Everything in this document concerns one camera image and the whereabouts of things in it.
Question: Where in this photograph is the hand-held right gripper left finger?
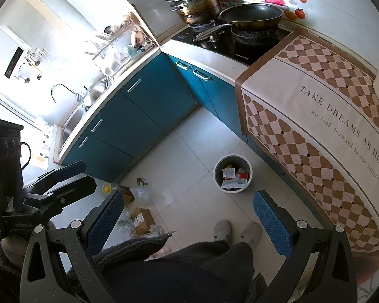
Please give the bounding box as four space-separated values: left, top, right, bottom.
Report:
19 189 125 303

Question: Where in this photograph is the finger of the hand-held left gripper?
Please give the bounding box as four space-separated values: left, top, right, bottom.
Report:
23 161 87 193
22 175 97 215

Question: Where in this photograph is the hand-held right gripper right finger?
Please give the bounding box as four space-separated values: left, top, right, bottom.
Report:
253 190 357 303

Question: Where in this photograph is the white round bin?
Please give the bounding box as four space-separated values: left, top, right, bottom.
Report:
213 154 253 194

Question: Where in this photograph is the person's left forearm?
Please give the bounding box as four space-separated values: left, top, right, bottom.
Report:
0 224 35 291

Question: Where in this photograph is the white plastic bag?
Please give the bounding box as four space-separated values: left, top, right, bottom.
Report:
117 208 136 237

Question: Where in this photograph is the grey fluffy slipper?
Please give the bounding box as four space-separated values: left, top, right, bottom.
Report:
213 219 232 242
241 222 262 245

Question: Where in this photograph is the brown cardboard box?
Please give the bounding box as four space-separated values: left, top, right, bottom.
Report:
130 208 156 235

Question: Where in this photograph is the grey knit cardigan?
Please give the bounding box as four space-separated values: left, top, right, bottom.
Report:
91 231 174 269

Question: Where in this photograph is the clear bag with greens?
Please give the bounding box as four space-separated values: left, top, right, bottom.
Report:
129 178 154 206

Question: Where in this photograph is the steel kitchen sink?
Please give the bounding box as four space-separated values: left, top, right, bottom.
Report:
60 79 111 152

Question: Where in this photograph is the blue kitchen cabinet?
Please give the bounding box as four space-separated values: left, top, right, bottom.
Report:
167 54 286 177
61 52 198 182

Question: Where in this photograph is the steel faucet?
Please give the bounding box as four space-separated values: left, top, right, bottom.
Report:
51 84 83 103

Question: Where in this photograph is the white water heater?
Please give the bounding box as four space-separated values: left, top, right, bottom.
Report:
0 27 32 79

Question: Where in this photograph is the checkered printed counter mat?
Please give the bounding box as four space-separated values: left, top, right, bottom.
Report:
235 27 379 294

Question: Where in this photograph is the dish rack with dishes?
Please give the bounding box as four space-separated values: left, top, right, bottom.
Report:
84 13 158 79

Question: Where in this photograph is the black gas stove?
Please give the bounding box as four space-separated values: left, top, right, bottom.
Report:
171 22 294 67

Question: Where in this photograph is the steel pot with lid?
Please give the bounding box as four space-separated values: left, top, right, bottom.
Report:
166 0 223 26

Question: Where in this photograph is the black frying pan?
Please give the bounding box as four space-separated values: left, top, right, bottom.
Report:
193 3 285 41

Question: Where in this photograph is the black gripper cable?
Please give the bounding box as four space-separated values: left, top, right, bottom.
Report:
19 142 33 171

